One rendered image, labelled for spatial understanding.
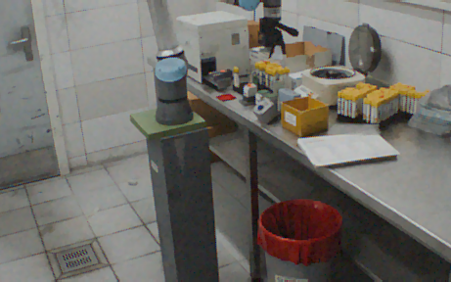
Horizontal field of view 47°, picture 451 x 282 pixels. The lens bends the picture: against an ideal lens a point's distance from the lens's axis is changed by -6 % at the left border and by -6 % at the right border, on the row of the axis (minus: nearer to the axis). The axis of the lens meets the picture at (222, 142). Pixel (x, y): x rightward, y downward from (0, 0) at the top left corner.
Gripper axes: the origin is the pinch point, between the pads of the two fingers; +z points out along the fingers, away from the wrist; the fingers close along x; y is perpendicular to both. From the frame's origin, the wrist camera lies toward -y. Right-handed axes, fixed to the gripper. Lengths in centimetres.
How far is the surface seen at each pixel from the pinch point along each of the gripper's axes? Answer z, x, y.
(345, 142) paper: 16, 48, -4
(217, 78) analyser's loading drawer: 15.3, -36.1, 14.5
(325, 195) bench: 80, -17, -35
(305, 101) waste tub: 10.3, 19.5, -3.0
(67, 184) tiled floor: 112, -145, 93
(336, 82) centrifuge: 7.2, 12.4, -20.7
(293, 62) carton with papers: 7.7, -22.6, -18.2
